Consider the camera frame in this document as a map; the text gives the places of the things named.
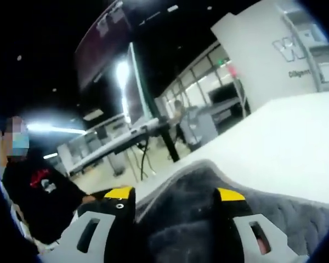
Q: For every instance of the long grey desk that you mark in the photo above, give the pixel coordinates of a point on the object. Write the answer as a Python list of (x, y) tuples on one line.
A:
[(109, 145)]

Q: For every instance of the grey padded chair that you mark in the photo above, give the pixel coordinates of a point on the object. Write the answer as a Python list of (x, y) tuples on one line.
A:
[(198, 128)]

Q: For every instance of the black equipment cabinet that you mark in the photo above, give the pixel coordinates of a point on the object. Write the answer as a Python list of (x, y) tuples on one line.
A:
[(227, 101)]

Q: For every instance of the pink hanging tag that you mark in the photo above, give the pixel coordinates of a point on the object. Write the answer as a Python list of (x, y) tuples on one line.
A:
[(233, 70)]

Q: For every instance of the person's torso in black top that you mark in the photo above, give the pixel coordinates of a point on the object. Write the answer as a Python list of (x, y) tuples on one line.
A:
[(38, 197)]

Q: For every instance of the grey towel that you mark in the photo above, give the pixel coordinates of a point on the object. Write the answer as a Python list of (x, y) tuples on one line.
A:
[(186, 191)]

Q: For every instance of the standing dark monitor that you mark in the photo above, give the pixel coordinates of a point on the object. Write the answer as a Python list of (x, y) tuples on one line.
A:
[(134, 90)]

